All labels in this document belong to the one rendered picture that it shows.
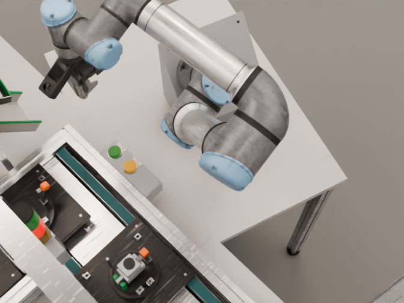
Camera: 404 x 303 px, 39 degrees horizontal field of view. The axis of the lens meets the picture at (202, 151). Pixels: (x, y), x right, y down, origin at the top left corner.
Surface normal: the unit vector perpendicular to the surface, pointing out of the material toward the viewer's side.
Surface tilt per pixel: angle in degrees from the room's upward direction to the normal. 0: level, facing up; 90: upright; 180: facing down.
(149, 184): 0
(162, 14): 14
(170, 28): 29
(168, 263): 0
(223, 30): 44
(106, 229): 0
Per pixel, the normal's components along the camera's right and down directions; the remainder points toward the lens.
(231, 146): -0.34, -0.23
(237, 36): 0.30, 0.25
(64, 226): 0.00, -0.44
